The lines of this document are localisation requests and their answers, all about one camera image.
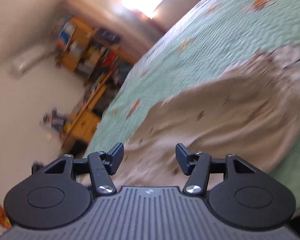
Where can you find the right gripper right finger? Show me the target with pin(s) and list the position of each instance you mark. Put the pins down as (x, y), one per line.
(197, 166)

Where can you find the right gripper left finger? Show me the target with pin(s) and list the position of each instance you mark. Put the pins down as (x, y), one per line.
(100, 166)

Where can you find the beige smiley print baby garment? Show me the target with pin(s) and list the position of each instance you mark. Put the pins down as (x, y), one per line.
(252, 110)

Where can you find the wooden bookshelf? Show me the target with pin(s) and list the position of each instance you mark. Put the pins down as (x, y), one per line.
(84, 51)

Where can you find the black bag on shelf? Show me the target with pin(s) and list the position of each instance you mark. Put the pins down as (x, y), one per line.
(109, 36)

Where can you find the white air conditioner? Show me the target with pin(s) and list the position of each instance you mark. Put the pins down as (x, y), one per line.
(28, 58)

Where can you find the green quilted bee bedspread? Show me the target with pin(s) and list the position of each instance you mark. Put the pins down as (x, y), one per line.
(217, 33)

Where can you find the pink window curtains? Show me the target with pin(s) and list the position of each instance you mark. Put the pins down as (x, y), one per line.
(138, 32)

